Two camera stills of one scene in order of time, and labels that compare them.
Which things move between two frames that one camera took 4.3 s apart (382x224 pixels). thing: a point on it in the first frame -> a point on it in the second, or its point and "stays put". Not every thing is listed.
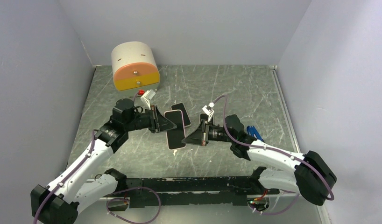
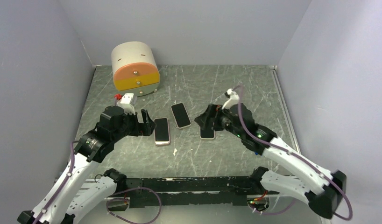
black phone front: x=180 y=106 stays put
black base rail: x=194 y=191 stays put
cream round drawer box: x=135 y=67 stays put
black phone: x=175 y=136 -> x=161 y=131
